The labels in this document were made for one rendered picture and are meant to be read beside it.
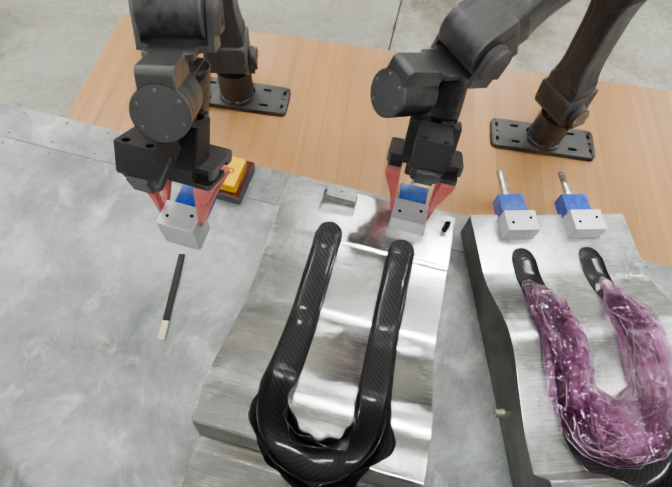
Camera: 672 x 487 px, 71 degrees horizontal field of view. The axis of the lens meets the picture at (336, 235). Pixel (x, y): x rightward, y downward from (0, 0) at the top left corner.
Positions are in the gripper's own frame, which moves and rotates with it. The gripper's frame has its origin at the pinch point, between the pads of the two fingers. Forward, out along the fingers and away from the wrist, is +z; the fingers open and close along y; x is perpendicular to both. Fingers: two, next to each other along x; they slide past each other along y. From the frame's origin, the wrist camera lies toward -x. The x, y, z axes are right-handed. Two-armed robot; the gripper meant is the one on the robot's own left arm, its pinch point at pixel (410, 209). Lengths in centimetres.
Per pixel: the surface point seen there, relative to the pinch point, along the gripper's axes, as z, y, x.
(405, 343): 11.4, 3.1, -15.8
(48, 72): 35, -154, 117
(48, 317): 22, -48, -18
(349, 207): 3.5, -9.1, 2.7
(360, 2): -6, -39, 198
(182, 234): 3.6, -28.3, -15.1
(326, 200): 3.3, -12.9, 2.8
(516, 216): 0.0, 16.4, 6.0
